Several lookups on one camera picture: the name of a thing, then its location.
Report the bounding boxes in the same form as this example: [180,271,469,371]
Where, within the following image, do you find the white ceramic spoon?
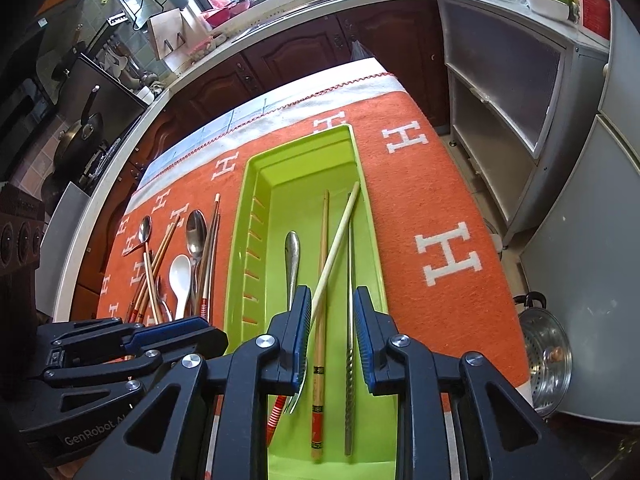
[167,254,193,321]

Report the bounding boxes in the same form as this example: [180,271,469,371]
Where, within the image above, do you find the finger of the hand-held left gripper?
[39,316,215,357]
[42,329,231,402]

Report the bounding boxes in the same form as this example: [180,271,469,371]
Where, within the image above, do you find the brown wooden kitchen cabinets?
[75,0,451,311]

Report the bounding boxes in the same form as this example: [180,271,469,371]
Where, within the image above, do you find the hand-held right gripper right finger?
[352,286,591,480]

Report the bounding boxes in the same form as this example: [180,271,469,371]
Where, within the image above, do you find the grey metal cabinet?
[427,0,608,248]

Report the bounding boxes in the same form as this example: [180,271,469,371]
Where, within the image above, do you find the pink bowl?
[202,0,251,28]

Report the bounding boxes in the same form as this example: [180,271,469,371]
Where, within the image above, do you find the brown wooden chopstick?
[129,222,179,323]

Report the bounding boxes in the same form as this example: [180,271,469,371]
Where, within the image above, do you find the wooden cutting board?
[147,7,213,73]

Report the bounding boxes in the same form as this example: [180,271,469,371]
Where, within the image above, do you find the steel steamer pot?
[515,290,573,418]

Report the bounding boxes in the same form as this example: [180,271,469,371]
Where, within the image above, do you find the black frying pan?
[52,87,106,171]

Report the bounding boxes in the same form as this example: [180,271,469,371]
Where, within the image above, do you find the white dish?
[524,0,573,22]

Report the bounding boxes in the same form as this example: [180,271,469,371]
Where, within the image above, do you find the light blue table cover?
[145,57,396,181]

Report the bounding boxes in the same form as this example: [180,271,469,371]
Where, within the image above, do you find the large metal spoon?
[185,209,209,321]

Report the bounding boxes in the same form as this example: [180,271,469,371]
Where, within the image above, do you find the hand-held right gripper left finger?
[75,286,312,480]

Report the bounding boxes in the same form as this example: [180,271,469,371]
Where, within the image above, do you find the metal chopstick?
[344,192,357,457]
[206,212,222,318]

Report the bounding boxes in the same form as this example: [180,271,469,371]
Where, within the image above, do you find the green plastic utensil tray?
[222,122,401,480]

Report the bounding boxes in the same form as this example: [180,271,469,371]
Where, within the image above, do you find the tan chopstick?
[143,251,163,325]

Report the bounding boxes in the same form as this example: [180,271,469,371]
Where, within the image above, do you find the wooden chopstick red gold end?
[310,189,331,462]

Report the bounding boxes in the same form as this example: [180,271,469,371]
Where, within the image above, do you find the orange patterned blanket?
[95,74,533,480]

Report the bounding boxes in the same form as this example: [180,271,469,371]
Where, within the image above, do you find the black gas stove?
[50,55,151,196]

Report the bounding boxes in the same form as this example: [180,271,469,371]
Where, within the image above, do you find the red box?
[577,0,613,43]

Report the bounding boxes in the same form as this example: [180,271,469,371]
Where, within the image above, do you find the small metal spoon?
[136,215,157,266]

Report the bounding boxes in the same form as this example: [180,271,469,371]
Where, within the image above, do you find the grey refrigerator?
[520,0,640,426]

